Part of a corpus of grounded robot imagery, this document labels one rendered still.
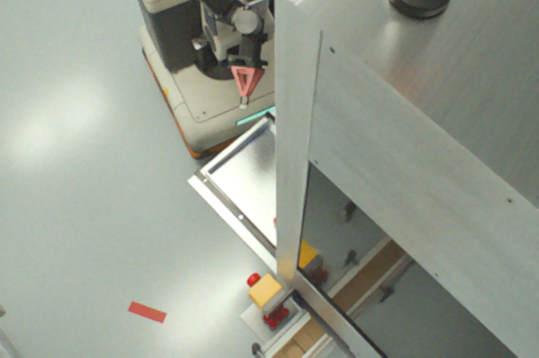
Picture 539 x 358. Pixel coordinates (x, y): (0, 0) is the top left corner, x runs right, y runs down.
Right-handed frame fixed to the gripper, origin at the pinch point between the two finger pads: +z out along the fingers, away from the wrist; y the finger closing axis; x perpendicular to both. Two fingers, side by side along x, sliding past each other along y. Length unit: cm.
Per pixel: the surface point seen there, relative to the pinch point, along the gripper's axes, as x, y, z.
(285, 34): -48, -85, -6
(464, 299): -67, -68, 22
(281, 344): -20, -4, 61
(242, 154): 9.7, 21.4, 18.1
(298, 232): -34, -39, 24
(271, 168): 0.5, 23.1, 21.0
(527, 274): -73, -82, 14
